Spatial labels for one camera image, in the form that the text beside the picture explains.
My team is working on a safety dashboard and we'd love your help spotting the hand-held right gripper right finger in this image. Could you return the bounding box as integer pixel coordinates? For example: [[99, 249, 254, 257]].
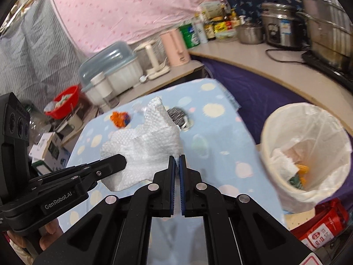
[[179, 155, 317, 265]]

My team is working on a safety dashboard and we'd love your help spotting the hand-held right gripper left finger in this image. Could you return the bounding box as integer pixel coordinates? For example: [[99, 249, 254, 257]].
[[33, 156, 177, 265]]

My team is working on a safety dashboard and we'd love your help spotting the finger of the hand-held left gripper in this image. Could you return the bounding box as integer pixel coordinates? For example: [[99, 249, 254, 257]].
[[66, 154, 128, 191]]

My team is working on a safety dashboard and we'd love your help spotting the white paper towel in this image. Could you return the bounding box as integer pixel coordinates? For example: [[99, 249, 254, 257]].
[[272, 148, 300, 181], [100, 97, 181, 191]]

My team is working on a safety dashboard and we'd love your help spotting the orange foam fruit net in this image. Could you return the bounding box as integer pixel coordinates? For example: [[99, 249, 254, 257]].
[[296, 164, 309, 184]]

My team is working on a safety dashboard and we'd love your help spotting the bin with white liner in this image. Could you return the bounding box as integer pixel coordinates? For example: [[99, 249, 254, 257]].
[[259, 103, 353, 214]]

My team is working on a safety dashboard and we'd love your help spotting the person's left hand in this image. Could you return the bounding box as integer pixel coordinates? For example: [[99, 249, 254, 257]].
[[39, 219, 64, 254]]

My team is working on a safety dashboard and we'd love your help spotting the green white cardboard box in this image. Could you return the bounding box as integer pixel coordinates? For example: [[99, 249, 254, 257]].
[[32, 144, 69, 174]]

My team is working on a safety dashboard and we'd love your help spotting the clear plastic bottle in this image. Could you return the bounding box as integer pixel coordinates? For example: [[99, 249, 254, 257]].
[[25, 103, 53, 133]]

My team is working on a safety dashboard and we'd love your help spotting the orange crumpled wrapper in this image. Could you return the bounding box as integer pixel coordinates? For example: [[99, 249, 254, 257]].
[[110, 111, 130, 129]]

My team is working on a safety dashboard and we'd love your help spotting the blue dotted tablecloth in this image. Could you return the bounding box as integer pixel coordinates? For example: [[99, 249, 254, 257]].
[[56, 79, 284, 235]]

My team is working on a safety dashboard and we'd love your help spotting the beige mug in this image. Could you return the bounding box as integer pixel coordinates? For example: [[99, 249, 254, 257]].
[[65, 110, 83, 130]]

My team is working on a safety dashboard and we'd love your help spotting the clear crumpled plastic film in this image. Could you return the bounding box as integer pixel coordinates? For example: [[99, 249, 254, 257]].
[[132, 102, 148, 114]]

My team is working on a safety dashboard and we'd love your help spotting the steel wool scrubber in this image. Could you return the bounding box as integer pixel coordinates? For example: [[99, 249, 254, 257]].
[[165, 107, 193, 131]]

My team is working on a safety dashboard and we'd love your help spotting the red plastic basin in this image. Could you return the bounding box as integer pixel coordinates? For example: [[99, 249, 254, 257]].
[[44, 85, 81, 120]]

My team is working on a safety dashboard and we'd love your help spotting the white tumbler with clear base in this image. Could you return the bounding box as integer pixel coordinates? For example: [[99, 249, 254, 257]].
[[90, 71, 120, 111]]

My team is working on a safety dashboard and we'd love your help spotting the lidded plastic dish box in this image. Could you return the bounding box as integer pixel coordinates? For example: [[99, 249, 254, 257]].
[[79, 41, 142, 102]]

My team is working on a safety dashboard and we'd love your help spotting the grey striped cloth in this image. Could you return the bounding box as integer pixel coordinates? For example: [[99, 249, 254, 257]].
[[0, 0, 83, 111]]

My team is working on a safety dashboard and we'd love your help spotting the purple cloth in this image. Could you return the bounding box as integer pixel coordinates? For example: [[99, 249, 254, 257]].
[[190, 57, 353, 207]]

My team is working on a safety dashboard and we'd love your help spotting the glass electric kettle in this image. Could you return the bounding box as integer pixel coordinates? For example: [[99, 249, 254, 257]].
[[134, 40, 170, 79]]

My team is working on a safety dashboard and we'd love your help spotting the pink electric kettle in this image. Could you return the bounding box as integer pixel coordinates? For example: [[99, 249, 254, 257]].
[[159, 28, 191, 67]]

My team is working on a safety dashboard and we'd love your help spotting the red packaging bag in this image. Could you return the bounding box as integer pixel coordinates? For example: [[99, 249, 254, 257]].
[[289, 198, 349, 252]]

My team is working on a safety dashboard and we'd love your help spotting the green tin can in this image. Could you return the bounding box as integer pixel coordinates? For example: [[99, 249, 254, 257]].
[[179, 23, 200, 49]]

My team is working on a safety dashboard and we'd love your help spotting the white slim bottle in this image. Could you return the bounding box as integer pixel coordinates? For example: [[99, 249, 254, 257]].
[[193, 15, 208, 45]]

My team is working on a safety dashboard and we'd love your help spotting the clear food container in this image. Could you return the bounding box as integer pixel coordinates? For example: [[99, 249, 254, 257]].
[[215, 29, 238, 42]]

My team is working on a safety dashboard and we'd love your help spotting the pink dotted sheet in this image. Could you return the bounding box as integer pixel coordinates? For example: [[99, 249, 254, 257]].
[[48, 0, 227, 54]]

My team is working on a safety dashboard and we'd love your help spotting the yellow seasoning packet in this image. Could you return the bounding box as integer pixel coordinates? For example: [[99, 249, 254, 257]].
[[214, 22, 231, 34]]

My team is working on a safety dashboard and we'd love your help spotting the small steel pot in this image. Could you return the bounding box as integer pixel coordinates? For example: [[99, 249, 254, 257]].
[[237, 22, 264, 45]]

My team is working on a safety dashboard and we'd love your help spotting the beige carton box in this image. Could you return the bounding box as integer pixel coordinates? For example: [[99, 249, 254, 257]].
[[199, 0, 225, 20]]

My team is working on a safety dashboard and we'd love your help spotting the black induction cooker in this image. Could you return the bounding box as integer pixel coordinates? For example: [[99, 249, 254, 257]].
[[301, 50, 353, 89]]

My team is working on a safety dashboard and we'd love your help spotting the steel rice cooker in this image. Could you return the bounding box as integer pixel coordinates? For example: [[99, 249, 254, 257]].
[[261, 2, 304, 51]]

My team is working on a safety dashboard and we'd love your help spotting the large steel steamer pot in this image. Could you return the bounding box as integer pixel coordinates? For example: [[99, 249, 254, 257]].
[[295, 0, 353, 72]]

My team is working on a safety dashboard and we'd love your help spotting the black power cable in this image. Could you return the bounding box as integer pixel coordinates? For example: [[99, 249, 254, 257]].
[[265, 48, 306, 62]]

